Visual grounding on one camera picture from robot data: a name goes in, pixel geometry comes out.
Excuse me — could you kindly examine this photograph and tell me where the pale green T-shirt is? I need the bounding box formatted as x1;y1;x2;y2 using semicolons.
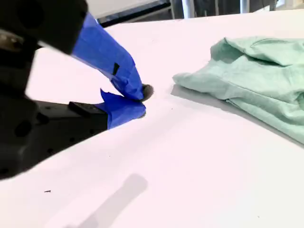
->
172;35;304;149

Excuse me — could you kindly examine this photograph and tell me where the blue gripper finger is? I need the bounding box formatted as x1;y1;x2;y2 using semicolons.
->
38;88;147;163
16;0;154;103

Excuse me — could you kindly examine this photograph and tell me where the white panel with dark edge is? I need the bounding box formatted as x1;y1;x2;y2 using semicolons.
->
89;0;173;27

